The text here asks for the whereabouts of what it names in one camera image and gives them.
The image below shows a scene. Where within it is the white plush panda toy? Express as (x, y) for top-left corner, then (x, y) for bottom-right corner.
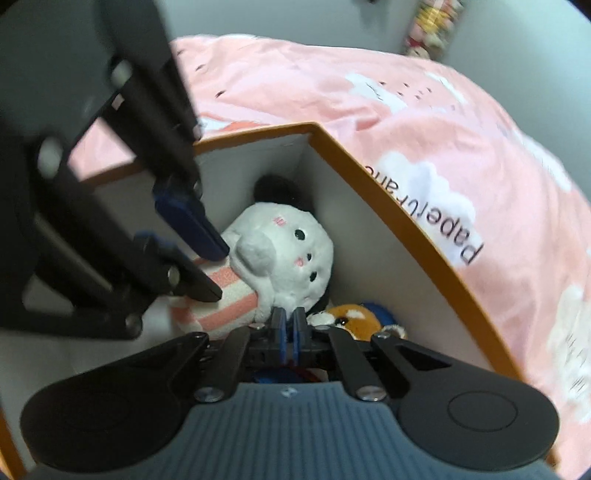
(168, 174), (336, 334)

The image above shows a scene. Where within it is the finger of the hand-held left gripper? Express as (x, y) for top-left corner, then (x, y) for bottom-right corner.
(95, 0), (230, 260)
(37, 133), (225, 304)

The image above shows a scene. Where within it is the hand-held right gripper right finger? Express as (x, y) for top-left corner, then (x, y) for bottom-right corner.
(291, 307), (452, 403)

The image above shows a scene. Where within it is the brown bear plush keychain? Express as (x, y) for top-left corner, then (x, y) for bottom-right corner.
(307, 302), (407, 343)

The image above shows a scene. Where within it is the orange cardboard box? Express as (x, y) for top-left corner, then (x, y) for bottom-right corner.
(0, 121), (562, 480)

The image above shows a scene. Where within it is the pink printed blanket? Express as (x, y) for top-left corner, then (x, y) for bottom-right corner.
(69, 34), (591, 480)

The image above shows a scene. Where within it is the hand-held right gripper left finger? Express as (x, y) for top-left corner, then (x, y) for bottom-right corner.
(133, 307), (288, 403)

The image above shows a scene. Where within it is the colourful hanging wall item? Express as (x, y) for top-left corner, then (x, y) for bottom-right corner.
(404, 0), (465, 59)

